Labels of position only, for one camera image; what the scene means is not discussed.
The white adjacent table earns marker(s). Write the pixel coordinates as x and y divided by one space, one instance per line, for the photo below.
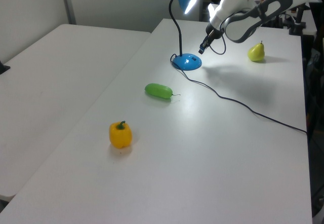
50 82

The blue gooseneck desk lamp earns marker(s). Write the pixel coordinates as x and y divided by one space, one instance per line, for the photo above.
187 62

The green toy cucumber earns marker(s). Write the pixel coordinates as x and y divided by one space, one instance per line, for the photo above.
158 91

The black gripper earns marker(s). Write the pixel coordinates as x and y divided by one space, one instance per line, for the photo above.
212 35

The yellow toy bell pepper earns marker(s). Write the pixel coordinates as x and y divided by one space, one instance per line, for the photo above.
120 136

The yellow-green toy pear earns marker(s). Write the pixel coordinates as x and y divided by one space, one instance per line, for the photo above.
256 53

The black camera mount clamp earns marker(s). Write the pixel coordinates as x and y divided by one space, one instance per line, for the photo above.
296 29

